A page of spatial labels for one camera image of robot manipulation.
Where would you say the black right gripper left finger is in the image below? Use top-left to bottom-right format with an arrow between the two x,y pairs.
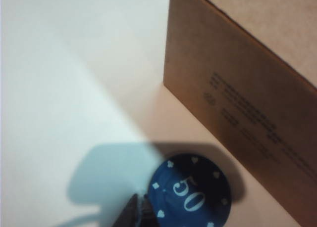
111,193 -> 140,227

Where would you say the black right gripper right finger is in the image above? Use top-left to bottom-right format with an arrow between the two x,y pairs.
140,196 -> 159,227

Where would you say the blue poker chip 50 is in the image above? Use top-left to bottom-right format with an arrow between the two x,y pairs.
148,152 -> 232,227

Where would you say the long brown cardboard box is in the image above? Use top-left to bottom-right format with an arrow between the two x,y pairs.
163,0 -> 317,227

